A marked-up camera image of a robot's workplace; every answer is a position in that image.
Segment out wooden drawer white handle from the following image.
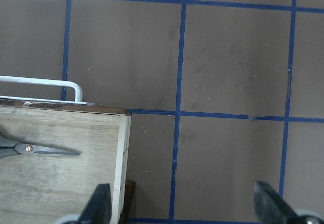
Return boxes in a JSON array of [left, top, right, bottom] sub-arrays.
[[1, 76, 131, 223]]

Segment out orange grey scissors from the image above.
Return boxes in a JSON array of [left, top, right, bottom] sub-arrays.
[[1, 132, 80, 158]]

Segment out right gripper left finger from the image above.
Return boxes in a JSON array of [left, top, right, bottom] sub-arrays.
[[78, 184, 112, 224]]

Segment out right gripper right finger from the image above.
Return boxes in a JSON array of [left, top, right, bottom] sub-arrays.
[[254, 181, 298, 224]]

